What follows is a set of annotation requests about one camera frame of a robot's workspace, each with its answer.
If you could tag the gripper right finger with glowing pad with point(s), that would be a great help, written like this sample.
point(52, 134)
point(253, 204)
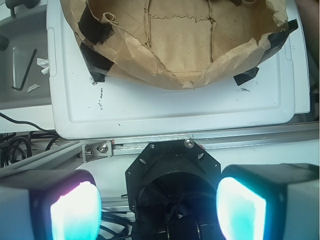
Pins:
point(269, 201)

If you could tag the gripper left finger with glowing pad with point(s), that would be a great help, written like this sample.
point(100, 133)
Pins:
point(49, 205)

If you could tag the white paper scrap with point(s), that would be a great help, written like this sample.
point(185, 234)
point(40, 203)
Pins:
point(33, 87)
point(44, 64)

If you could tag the gray plastic bin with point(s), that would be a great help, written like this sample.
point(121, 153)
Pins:
point(27, 41)

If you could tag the brown paper bag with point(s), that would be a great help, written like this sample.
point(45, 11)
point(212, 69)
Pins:
point(177, 44)

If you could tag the aluminium frame rail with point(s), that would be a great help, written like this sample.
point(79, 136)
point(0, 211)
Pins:
point(71, 154)

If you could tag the metal corner bracket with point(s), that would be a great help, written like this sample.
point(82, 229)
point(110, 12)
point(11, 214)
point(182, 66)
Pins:
point(96, 150)

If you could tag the black octagonal mount plate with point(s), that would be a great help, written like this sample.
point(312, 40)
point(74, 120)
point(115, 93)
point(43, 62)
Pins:
point(166, 171)

